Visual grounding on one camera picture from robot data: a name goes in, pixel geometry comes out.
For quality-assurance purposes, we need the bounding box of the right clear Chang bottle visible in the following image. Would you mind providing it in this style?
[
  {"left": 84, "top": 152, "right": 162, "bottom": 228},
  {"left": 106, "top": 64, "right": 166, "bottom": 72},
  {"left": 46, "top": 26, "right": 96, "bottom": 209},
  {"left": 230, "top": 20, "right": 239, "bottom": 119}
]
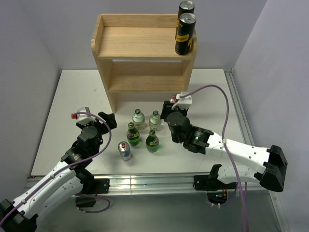
[{"left": 149, "top": 110, "right": 162, "bottom": 131}]

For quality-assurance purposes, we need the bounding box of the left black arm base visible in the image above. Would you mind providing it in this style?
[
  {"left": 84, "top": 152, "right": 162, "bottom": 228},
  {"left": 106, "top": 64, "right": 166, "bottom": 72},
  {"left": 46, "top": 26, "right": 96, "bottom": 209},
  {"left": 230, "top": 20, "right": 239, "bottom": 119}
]
[{"left": 75, "top": 169, "right": 110, "bottom": 213}]

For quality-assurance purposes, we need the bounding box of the clear chang bottle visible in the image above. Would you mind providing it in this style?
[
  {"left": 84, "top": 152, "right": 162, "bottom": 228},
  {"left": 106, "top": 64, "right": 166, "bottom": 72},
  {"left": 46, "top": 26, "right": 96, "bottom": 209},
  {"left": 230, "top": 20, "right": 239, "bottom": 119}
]
[
  {"left": 132, "top": 109, "right": 146, "bottom": 131},
  {"left": 149, "top": 110, "right": 162, "bottom": 131}
]

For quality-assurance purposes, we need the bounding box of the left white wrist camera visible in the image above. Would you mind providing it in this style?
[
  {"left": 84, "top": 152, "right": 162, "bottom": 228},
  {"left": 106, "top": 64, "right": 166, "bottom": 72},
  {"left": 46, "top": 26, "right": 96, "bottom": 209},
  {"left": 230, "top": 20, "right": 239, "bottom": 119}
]
[{"left": 71, "top": 106, "right": 96, "bottom": 126}]

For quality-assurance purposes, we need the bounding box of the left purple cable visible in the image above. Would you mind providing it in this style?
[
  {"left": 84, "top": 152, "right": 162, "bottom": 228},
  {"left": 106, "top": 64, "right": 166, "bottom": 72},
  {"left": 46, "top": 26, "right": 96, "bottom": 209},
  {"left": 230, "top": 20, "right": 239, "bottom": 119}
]
[{"left": 0, "top": 111, "right": 112, "bottom": 225}]

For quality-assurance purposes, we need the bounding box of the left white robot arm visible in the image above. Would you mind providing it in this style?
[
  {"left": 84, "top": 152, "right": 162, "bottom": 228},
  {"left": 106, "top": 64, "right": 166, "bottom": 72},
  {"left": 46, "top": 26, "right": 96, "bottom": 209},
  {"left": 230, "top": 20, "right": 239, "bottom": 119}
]
[{"left": 0, "top": 111, "right": 117, "bottom": 232}]

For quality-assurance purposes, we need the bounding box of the front aluminium rail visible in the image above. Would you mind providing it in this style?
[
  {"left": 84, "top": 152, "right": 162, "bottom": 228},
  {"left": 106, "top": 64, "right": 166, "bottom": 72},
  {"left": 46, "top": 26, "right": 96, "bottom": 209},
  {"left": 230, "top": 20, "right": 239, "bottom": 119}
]
[{"left": 26, "top": 170, "right": 237, "bottom": 199}]

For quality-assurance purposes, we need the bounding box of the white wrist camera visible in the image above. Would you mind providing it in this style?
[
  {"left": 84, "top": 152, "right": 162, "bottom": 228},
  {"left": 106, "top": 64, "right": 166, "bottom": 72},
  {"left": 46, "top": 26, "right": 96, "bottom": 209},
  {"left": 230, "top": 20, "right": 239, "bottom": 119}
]
[
  {"left": 71, "top": 106, "right": 96, "bottom": 126},
  {"left": 172, "top": 92, "right": 192, "bottom": 110}
]

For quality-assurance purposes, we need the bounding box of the rear black yellow can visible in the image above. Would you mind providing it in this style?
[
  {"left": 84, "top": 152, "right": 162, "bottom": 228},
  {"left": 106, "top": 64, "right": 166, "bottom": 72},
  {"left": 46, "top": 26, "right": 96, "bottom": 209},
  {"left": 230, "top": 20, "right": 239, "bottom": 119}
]
[{"left": 175, "top": 0, "right": 196, "bottom": 39}]

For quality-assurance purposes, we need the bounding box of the front black yellow can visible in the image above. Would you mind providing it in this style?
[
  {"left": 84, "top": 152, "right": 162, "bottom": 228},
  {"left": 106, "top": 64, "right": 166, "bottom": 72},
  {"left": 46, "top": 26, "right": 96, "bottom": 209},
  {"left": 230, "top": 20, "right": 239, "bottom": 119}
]
[{"left": 175, "top": 13, "right": 196, "bottom": 56}]

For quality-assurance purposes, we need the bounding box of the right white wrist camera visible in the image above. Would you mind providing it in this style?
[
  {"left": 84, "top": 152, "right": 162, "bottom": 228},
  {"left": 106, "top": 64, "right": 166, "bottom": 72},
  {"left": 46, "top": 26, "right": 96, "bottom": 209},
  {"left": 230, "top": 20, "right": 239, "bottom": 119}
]
[{"left": 172, "top": 92, "right": 192, "bottom": 110}]

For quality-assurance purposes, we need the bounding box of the black yellow can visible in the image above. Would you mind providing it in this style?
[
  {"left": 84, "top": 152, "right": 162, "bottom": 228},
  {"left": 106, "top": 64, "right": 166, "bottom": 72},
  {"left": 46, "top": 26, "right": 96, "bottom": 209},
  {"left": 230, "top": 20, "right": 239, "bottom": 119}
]
[
  {"left": 175, "top": 13, "right": 196, "bottom": 56},
  {"left": 175, "top": 0, "right": 196, "bottom": 39}
]

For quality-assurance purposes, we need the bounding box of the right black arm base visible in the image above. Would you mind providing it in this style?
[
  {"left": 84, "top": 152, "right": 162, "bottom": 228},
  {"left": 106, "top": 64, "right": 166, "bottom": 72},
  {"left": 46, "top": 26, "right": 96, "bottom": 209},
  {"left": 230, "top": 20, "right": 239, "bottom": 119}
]
[{"left": 193, "top": 164, "right": 238, "bottom": 209}]

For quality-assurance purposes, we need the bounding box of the green glass bottle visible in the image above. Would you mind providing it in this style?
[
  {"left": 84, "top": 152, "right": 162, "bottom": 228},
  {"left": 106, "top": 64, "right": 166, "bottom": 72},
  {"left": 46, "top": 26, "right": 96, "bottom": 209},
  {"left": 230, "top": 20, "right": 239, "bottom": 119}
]
[
  {"left": 126, "top": 122, "right": 140, "bottom": 146},
  {"left": 145, "top": 129, "right": 159, "bottom": 153}
]

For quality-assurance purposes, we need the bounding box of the purple cable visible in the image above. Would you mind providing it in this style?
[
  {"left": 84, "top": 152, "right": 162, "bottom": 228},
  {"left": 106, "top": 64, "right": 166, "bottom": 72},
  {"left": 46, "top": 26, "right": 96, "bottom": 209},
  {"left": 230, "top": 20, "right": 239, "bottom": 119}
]
[
  {"left": 178, "top": 84, "right": 249, "bottom": 232},
  {"left": 0, "top": 111, "right": 112, "bottom": 225}
]

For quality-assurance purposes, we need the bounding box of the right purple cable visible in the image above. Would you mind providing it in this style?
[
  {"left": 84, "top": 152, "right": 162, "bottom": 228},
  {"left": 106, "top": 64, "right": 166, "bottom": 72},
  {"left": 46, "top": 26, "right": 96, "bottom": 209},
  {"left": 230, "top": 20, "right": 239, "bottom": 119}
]
[{"left": 178, "top": 84, "right": 249, "bottom": 232}]

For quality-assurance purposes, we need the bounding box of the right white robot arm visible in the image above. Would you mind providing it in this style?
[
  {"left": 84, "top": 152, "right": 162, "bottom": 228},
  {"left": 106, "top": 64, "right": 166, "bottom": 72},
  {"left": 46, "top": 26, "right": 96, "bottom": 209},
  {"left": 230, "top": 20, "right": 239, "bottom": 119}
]
[{"left": 160, "top": 101, "right": 288, "bottom": 192}]

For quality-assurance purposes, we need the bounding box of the wooden two-tier shelf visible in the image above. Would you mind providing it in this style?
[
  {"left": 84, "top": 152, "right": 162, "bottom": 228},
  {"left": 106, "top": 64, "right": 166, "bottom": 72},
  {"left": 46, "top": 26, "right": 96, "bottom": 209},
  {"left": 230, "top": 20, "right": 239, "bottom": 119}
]
[{"left": 91, "top": 14, "right": 197, "bottom": 113}]

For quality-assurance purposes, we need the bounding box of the left clear Chang bottle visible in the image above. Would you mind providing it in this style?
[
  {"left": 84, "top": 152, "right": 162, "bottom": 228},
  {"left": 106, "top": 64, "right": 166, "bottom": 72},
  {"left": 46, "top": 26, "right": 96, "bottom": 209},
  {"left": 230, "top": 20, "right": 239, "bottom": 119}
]
[{"left": 132, "top": 109, "right": 146, "bottom": 131}]

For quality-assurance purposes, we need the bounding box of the Red Bull can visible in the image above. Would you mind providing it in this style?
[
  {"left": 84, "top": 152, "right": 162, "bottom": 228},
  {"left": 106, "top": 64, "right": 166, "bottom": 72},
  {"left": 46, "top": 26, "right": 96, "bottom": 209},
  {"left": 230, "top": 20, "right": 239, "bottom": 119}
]
[
  {"left": 118, "top": 141, "right": 132, "bottom": 160},
  {"left": 169, "top": 95, "right": 178, "bottom": 104}
]

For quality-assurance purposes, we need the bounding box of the aluminium rail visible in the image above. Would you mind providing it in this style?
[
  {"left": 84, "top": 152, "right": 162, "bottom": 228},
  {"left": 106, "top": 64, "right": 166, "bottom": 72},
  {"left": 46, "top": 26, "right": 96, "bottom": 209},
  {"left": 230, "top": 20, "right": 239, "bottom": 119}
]
[
  {"left": 26, "top": 170, "right": 237, "bottom": 199},
  {"left": 224, "top": 69, "right": 254, "bottom": 146}
]

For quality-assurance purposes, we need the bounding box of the right aluminium rail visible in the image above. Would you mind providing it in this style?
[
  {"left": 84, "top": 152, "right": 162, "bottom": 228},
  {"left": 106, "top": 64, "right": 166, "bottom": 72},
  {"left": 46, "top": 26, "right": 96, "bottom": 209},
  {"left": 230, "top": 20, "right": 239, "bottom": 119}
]
[{"left": 224, "top": 69, "right": 254, "bottom": 146}]

